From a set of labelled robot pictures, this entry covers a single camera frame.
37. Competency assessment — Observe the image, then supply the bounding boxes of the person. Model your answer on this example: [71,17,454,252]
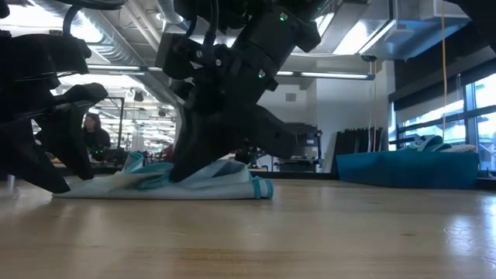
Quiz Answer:
[81,112,112,162]

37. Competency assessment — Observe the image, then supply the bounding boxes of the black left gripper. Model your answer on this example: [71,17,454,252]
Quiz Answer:
[0,33,110,195]

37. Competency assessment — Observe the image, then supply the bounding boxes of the yellow hanging cord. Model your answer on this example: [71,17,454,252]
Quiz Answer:
[441,0,447,140]

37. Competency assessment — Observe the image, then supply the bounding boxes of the black gantry frame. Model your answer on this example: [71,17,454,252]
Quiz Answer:
[92,96,126,150]

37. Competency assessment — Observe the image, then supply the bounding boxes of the pale blue microfiber towel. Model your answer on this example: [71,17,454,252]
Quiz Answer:
[52,150,275,201]

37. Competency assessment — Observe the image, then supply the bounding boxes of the blue plastic bin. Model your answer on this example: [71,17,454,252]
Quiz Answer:
[336,149,481,191]

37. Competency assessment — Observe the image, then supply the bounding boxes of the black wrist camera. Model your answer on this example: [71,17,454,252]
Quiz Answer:
[154,33,218,81]
[9,33,92,75]

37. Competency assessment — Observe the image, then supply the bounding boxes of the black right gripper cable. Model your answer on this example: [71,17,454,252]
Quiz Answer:
[185,0,220,51]

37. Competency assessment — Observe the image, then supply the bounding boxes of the long linear ceiling light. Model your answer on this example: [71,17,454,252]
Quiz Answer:
[87,64,375,81]

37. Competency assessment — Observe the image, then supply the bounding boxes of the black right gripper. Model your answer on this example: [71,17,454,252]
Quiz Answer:
[169,14,322,184]

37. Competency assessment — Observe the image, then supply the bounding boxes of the black wall panels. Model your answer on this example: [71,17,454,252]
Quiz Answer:
[332,127,384,174]

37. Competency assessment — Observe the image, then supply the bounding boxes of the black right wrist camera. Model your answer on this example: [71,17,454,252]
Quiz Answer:
[154,33,218,81]

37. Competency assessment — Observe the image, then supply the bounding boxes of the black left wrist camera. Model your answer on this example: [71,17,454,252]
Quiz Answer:
[9,33,92,75]

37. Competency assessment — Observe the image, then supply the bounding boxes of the black aluminium table frame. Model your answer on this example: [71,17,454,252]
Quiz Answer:
[0,164,496,191]

